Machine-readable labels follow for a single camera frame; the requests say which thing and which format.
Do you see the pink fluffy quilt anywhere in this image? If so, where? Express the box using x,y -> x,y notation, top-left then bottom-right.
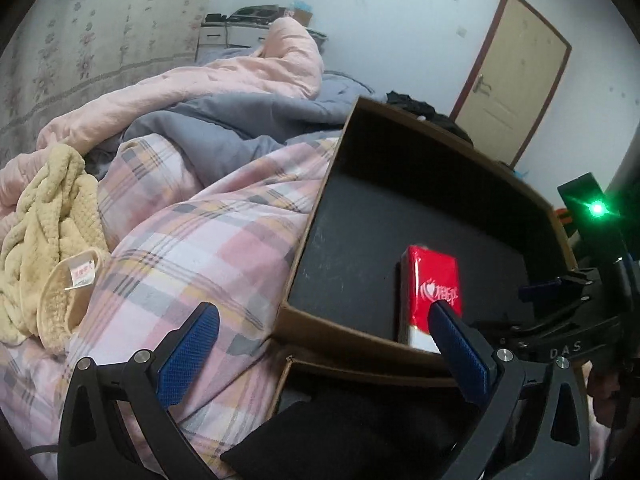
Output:
0,17 -> 326,201

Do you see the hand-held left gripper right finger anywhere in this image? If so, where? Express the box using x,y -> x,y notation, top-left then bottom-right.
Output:
429,299 -> 591,480

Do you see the floral curtain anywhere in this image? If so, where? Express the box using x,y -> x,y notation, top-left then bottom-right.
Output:
0,0 -> 226,156

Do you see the person's right hand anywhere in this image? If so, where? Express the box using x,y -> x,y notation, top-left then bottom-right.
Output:
586,364 -> 627,429

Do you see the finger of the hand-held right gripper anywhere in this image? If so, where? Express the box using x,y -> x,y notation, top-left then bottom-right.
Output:
475,295 -> 608,349
518,267 -> 601,306

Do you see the white nightstand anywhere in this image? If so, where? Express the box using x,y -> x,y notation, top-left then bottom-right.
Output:
197,10 -> 316,57

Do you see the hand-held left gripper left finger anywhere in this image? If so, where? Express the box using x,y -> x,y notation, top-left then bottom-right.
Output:
57,301 -> 221,480

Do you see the red tissue pack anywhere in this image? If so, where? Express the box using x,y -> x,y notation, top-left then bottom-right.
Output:
397,245 -> 462,351

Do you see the black flat appliance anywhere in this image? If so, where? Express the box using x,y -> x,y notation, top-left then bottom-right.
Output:
234,6 -> 281,24

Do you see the cream door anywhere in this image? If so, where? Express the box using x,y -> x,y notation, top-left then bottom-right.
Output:
450,0 -> 572,168

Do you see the black sock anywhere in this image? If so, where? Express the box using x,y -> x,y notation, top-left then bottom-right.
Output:
220,392 -> 463,480

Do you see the grey quilt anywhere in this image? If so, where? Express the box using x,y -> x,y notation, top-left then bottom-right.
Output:
95,72 -> 376,196

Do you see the pink plaid duvet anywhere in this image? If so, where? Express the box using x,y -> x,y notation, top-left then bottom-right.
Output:
0,137 -> 341,480

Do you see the deep cardboard box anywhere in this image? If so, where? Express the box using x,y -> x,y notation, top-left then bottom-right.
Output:
274,96 -> 578,376

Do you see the beige towel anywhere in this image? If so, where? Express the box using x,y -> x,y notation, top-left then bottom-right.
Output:
0,144 -> 108,353

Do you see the dark clothes pile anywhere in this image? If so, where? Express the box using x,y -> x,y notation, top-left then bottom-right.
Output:
386,91 -> 473,146

